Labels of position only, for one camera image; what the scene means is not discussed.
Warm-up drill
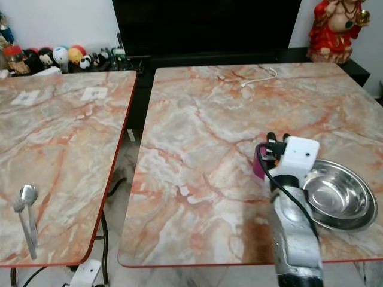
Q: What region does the magenta plastic cup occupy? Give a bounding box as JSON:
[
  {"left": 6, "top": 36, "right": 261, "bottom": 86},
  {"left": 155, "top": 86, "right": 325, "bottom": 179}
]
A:
[{"left": 252, "top": 142, "right": 268, "bottom": 181}]

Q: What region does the stainless steel bowl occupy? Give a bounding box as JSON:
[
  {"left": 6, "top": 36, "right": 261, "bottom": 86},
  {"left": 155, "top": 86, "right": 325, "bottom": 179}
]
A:
[{"left": 302, "top": 158, "right": 378, "bottom": 233}]

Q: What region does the white square sticker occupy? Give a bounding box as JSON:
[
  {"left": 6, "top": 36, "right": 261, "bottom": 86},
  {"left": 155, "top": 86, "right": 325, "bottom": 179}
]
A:
[
  {"left": 80, "top": 86, "right": 109, "bottom": 102},
  {"left": 11, "top": 89, "right": 41, "bottom": 107}
]

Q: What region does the silver metal spoon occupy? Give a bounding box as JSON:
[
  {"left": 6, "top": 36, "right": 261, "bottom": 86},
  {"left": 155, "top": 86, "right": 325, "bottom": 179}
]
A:
[{"left": 19, "top": 184, "right": 39, "bottom": 239}]

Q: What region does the red laughing buddha statue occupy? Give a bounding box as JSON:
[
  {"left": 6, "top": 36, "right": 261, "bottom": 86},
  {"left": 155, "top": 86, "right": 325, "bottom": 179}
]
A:
[{"left": 306, "top": 0, "right": 372, "bottom": 65}]

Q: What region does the red capped toy figure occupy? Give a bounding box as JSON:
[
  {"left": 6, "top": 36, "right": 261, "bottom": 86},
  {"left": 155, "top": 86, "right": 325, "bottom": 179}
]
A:
[{"left": 3, "top": 44, "right": 26, "bottom": 74}]

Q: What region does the black television screen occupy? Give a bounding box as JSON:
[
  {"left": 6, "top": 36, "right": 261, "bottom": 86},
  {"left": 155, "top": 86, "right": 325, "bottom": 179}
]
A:
[{"left": 112, "top": 0, "right": 303, "bottom": 58}]

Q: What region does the black round toy figure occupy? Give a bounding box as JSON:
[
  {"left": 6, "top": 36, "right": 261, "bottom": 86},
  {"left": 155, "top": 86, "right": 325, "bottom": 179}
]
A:
[{"left": 23, "top": 48, "right": 40, "bottom": 71}]

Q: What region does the blue standing figurine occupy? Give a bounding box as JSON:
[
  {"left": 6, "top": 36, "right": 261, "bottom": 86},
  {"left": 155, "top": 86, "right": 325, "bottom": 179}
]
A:
[{"left": 0, "top": 12, "right": 16, "bottom": 46}]

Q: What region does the small white flat box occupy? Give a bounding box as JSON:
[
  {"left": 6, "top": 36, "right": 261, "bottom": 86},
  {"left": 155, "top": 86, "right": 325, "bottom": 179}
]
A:
[{"left": 29, "top": 65, "right": 64, "bottom": 77}]

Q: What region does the large panda toy figure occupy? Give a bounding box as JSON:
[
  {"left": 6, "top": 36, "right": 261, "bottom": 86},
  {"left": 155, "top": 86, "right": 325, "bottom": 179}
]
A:
[{"left": 38, "top": 47, "right": 55, "bottom": 68}]

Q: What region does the white blue round toy figure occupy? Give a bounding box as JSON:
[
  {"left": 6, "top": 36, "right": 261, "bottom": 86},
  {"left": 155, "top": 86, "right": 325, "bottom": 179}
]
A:
[{"left": 52, "top": 45, "right": 70, "bottom": 68}]

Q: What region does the yellow red round toy figure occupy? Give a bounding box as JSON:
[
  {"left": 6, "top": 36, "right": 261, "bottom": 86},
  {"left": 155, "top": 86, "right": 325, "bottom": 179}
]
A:
[{"left": 67, "top": 44, "right": 88, "bottom": 66}]

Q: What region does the small panda toy figure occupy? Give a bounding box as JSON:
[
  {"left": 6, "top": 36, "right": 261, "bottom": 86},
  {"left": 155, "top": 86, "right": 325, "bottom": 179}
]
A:
[{"left": 79, "top": 54, "right": 94, "bottom": 70}]

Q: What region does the dark green toy set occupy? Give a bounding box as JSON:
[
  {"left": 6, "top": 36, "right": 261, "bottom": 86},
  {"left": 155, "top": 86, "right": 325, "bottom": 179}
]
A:
[{"left": 93, "top": 47, "right": 133, "bottom": 73}]

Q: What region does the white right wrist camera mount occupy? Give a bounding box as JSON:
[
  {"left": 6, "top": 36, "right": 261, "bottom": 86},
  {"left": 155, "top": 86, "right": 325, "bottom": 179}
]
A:
[{"left": 269, "top": 136, "right": 321, "bottom": 181}]

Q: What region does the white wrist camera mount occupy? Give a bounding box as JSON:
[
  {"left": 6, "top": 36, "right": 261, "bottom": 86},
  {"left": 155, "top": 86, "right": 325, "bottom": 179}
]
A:
[
  {"left": 69, "top": 258, "right": 102, "bottom": 287},
  {"left": 269, "top": 136, "right": 321, "bottom": 181}
]

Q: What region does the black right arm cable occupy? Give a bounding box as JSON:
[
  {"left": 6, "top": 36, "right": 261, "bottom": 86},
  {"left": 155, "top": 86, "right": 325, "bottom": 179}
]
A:
[{"left": 255, "top": 142, "right": 320, "bottom": 241}]

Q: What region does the white thin cable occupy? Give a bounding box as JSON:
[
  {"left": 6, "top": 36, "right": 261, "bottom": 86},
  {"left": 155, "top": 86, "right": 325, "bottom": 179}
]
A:
[{"left": 239, "top": 65, "right": 278, "bottom": 89}]

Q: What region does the black floor cable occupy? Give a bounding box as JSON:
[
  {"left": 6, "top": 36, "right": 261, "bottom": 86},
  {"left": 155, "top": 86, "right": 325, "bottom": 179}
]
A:
[{"left": 99, "top": 210, "right": 111, "bottom": 287}]

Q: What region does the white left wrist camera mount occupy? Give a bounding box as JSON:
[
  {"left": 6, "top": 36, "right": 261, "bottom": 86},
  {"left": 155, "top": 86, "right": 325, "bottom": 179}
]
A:
[{"left": 69, "top": 258, "right": 102, "bottom": 287}]

